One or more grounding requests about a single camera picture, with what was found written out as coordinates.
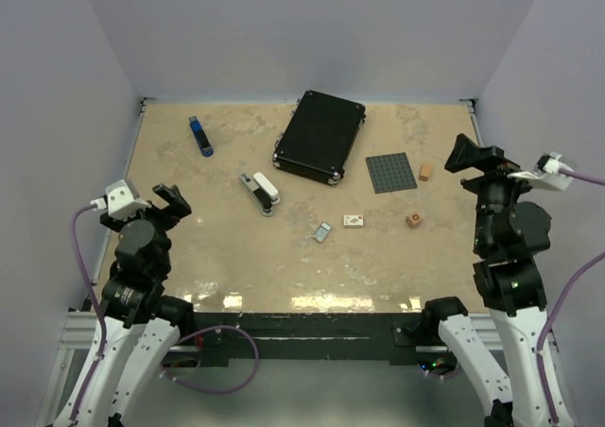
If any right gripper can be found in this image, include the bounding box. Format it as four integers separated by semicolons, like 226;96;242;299
443;132;547;249

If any black and silver stapler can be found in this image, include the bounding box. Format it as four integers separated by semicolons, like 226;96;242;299
239;173;274;216

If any white staples box sleeve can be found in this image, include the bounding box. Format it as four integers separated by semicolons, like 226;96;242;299
343;214;364;228

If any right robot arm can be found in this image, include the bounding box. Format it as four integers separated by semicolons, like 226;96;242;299
421;134;575;426

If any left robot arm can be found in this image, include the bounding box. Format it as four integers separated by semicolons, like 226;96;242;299
53;179;196;426

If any blue stapler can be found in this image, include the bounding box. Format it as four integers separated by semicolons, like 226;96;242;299
189;116;214;158

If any plain wooden block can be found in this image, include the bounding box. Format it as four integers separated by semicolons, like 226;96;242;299
419;162;433;181

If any grey studded baseplate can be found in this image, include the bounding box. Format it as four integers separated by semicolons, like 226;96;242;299
365;152;417;194

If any black hard case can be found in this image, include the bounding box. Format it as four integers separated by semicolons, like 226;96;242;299
271;90;366;186

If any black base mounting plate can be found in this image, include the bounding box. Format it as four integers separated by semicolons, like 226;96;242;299
160;311;478;367

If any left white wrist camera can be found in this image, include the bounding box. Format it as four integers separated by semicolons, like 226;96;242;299
90;179;151;221

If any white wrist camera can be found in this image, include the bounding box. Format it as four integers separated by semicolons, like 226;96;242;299
508;152;577;192
90;179;151;221

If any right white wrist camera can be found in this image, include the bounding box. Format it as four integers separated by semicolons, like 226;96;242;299
508;152;577;192

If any wooden block with red ring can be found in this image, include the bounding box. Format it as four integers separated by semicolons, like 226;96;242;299
406;213;424;229

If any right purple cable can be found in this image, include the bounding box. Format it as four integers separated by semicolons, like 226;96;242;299
538;169;605;426

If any aluminium frame rail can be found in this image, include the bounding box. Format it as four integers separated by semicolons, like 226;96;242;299
35;275;157;427

